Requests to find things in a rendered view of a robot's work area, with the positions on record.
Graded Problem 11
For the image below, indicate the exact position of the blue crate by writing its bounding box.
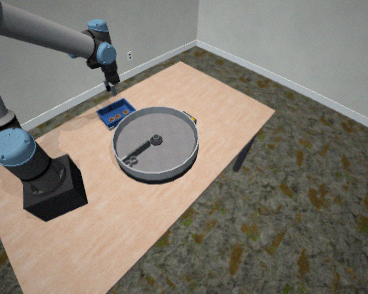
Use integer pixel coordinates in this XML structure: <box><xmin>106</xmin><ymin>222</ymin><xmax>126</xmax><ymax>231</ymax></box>
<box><xmin>96</xmin><ymin>98</ymin><xmax>136</xmax><ymax>131</ymax></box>

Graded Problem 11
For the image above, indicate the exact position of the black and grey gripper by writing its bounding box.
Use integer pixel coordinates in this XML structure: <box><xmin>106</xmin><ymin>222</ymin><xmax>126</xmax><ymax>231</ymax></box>
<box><xmin>86</xmin><ymin>59</ymin><xmax>120</xmax><ymax>97</ymax></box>

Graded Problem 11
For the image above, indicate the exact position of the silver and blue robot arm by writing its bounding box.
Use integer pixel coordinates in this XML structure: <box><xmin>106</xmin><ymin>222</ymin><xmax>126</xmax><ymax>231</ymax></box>
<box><xmin>0</xmin><ymin>1</ymin><xmax>116</xmax><ymax>197</ymax></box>

